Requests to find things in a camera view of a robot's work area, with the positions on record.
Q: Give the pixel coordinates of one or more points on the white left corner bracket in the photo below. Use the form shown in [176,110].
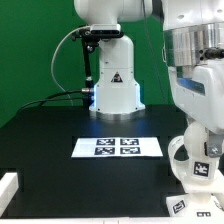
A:
[8,187]

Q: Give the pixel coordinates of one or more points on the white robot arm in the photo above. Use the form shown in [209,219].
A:
[193,32]

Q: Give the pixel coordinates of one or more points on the white lamp base with tags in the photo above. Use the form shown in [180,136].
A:
[201,199]

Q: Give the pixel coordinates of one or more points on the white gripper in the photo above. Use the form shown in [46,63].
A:
[202,98]

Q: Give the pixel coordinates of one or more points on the white sheet with tags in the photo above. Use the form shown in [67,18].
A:
[117,147]

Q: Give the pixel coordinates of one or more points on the white lamp bulb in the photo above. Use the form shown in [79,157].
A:
[199,164]

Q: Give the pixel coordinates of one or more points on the black camera on stand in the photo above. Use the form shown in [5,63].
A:
[90,37]

